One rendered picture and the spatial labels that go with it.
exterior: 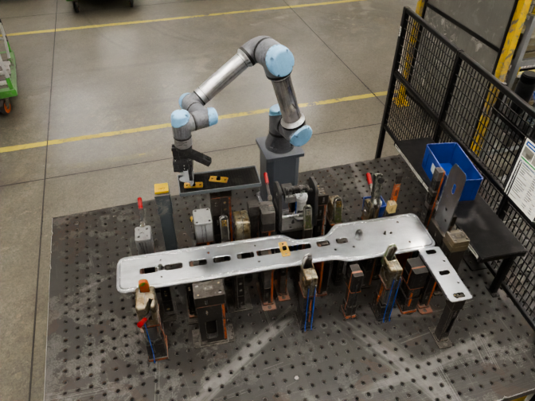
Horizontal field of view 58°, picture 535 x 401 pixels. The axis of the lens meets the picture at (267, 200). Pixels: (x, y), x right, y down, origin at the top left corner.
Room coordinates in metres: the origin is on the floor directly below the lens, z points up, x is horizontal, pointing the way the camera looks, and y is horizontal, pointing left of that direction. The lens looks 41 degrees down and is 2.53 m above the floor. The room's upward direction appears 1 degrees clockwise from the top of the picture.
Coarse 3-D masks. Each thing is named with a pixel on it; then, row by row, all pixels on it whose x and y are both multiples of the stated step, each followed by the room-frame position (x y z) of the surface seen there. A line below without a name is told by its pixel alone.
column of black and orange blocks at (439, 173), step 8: (440, 168) 1.77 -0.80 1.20; (432, 176) 1.77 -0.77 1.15; (440, 176) 1.74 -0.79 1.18; (432, 184) 1.76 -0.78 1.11; (440, 184) 1.74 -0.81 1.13; (432, 192) 1.74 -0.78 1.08; (432, 200) 1.74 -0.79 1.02; (424, 208) 1.76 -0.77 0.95; (432, 208) 1.74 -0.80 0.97; (424, 216) 1.74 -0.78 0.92; (424, 224) 1.74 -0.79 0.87
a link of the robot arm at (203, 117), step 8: (192, 104) 1.78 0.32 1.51; (200, 104) 1.78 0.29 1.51; (192, 112) 1.71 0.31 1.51; (200, 112) 1.71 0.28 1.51; (208, 112) 1.72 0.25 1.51; (216, 112) 1.73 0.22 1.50; (200, 120) 1.68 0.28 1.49; (208, 120) 1.69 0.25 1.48; (216, 120) 1.71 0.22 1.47; (200, 128) 1.68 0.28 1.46
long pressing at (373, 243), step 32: (352, 224) 1.59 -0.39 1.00; (384, 224) 1.60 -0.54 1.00; (416, 224) 1.60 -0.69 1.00; (160, 256) 1.38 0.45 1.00; (192, 256) 1.39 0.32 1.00; (256, 256) 1.39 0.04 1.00; (288, 256) 1.39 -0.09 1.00; (320, 256) 1.40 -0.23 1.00; (352, 256) 1.40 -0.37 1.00; (128, 288) 1.21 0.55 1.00
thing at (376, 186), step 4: (376, 176) 1.68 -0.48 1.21; (380, 176) 1.70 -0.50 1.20; (376, 180) 1.68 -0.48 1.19; (380, 180) 1.66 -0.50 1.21; (384, 180) 1.66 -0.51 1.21; (376, 184) 1.68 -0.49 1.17; (380, 184) 1.69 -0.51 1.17; (376, 188) 1.69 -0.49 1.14; (380, 188) 1.68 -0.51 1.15; (372, 192) 1.69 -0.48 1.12; (376, 192) 1.68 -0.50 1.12; (380, 192) 1.68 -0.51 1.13; (372, 196) 1.68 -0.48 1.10; (376, 196) 1.68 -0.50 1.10; (380, 196) 1.67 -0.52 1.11; (372, 200) 1.67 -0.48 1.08
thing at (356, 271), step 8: (352, 264) 1.36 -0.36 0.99; (352, 272) 1.32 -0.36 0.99; (360, 272) 1.32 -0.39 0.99; (352, 280) 1.30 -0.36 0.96; (360, 280) 1.30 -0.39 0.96; (352, 288) 1.29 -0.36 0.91; (360, 288) 1.30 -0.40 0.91; (352, 296) 1.30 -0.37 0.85; (344, 304) 1.33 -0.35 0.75; (352, 304) 1.31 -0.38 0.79; (344, 312) 1.32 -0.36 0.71; (352, 312) 1.30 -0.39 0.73
